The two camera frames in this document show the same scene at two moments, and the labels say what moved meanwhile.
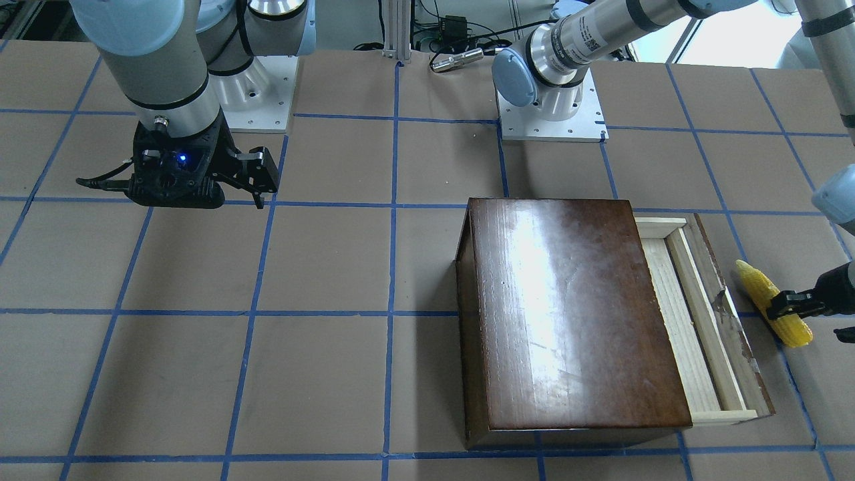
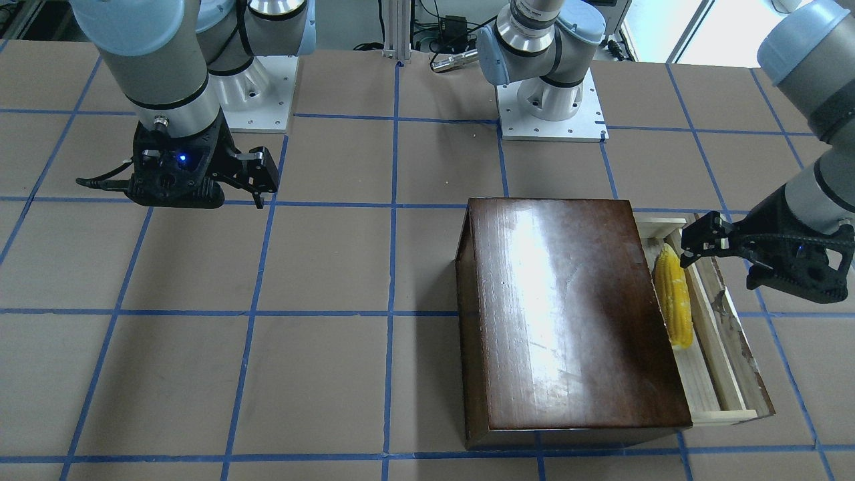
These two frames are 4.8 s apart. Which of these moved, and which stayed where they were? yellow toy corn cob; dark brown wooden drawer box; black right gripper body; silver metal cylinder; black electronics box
Moved: yellow toy corn cob
Stayed: black right gripper body; black electronics box; dark brown wooden drawer box; silver metal cylinder
